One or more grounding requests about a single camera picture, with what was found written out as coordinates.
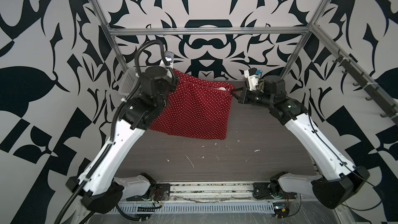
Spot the olive green skirt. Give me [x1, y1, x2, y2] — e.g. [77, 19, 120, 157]
[256, 79, 264, 92]

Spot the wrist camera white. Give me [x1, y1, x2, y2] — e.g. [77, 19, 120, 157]
[160, 51, 175, 68]
[244, 68, 262, 91]

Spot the black corrugated cable left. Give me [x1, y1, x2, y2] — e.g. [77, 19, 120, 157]
[53, 39, 170, 224]

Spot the aluminium frame crossbar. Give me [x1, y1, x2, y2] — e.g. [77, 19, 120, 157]
[108, 27, 309, 36]

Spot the red polka dot skirt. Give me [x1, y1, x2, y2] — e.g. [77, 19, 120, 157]
[150, 69, 235, 140]

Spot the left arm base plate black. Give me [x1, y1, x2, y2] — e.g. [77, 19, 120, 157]
[137, 183, 171, 201]

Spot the grey wall hook rail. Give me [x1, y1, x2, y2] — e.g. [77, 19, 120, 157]
[334, 49, 398, 125]

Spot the aluminium front rail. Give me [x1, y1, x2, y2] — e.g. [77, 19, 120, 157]
[77, 179, 343, 204]

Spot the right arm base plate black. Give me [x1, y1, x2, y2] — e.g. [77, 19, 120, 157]
[253, 182, 296, 200]

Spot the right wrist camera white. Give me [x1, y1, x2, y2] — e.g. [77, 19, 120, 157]
[244, 68, 262, 91]

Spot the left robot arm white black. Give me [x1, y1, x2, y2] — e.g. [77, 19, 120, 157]
[66, 66, 178, 214]

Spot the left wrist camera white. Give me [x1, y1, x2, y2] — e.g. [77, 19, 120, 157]
[160, 51, 175, 68]

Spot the small circuit board right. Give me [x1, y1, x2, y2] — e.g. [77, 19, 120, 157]
[273, 202, 290, 219]

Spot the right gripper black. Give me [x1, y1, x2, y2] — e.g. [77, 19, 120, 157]
[232, 86, 276, 110]

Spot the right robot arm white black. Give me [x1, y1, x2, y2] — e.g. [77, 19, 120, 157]
[230, 75, 370, 209]

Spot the white plastic basket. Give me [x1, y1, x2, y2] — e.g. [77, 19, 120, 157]
[118, 67, 138, 96]

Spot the white slotted cable duct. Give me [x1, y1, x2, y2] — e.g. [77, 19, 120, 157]
[119, 202, 275, 214]

